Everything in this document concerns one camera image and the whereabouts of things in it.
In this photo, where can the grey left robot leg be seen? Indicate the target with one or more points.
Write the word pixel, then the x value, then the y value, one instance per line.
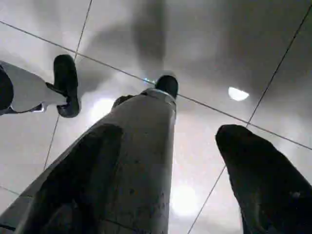
pixel 26 90

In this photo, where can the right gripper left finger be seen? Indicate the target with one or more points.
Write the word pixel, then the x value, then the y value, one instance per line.
pixel 80 170

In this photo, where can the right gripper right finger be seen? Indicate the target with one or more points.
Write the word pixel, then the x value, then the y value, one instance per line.
pixel 263 190

